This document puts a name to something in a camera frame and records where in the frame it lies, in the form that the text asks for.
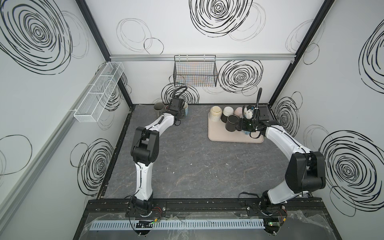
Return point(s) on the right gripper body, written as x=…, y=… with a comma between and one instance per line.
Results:
x=244, y=125

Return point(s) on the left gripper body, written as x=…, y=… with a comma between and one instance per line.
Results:
x=176, y=109

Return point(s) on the light blue mug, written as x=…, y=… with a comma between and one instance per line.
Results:
x=185, y=110

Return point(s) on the blue butterfly mug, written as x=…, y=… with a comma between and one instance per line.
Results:
x=246, y=114

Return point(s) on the grey mug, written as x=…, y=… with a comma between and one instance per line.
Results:
x=159, y=108

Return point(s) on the beige plastic tray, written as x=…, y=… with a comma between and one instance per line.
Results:
x=217, y=132

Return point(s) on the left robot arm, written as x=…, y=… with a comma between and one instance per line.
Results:
x=145, y=150

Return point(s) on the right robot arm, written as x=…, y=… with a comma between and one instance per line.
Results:
x=306, y=170

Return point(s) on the pink mug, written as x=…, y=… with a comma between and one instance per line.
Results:
x=239, y=112

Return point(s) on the white black mug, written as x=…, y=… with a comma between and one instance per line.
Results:
x=227, y=111

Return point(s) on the cream speckled mug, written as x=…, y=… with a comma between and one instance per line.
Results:
x=215, y=114

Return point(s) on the black wire basket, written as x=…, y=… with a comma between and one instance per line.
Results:
x=195, y=70

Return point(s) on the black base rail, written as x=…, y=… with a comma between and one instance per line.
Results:
x=162, y=206

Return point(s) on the white slotted cable duct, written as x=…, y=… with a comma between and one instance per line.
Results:
x=212, y=224

